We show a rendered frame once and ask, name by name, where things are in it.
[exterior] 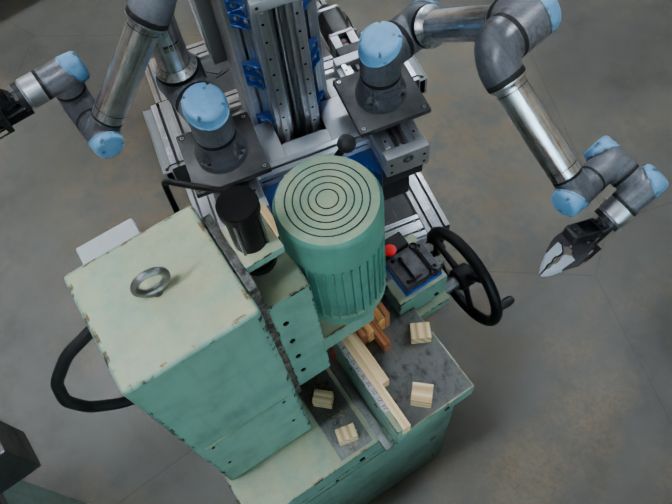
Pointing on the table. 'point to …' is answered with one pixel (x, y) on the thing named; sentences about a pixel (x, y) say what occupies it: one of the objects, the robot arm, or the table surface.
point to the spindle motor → (334, 234)
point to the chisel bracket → (333, 333)
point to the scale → (362, 377)
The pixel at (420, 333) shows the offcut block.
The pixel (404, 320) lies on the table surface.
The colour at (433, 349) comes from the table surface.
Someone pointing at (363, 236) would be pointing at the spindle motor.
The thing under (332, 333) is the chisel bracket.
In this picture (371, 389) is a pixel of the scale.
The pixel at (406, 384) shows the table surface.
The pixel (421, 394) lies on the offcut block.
